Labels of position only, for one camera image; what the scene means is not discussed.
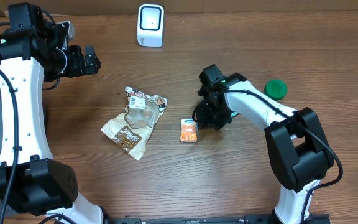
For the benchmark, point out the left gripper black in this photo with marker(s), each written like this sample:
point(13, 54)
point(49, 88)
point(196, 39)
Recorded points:
point(79, 67)

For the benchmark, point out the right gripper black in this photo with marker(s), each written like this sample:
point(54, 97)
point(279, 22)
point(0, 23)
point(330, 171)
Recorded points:
point(208, 122)

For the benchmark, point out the orange red snack packet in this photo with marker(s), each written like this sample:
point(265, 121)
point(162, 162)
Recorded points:
point(189, 131)

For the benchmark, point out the green lid jar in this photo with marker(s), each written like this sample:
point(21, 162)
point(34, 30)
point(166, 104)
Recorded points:
point(276, 89)

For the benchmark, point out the brown white snack pouch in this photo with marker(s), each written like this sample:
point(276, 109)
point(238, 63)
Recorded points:
point(132, 129)

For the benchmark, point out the teal snack packet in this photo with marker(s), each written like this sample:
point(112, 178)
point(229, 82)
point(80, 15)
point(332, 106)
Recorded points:
point(234, 114)

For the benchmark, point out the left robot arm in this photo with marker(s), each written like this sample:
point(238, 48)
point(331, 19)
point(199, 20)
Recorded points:
point(33, 50)

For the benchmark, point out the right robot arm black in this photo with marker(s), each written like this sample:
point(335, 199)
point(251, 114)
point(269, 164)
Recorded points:
point(298, 150)

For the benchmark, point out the white barcode scanner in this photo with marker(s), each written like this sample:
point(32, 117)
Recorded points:
point(150, 25)

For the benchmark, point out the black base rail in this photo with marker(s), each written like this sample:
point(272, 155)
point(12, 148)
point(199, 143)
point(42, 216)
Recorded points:
point(197, 220)

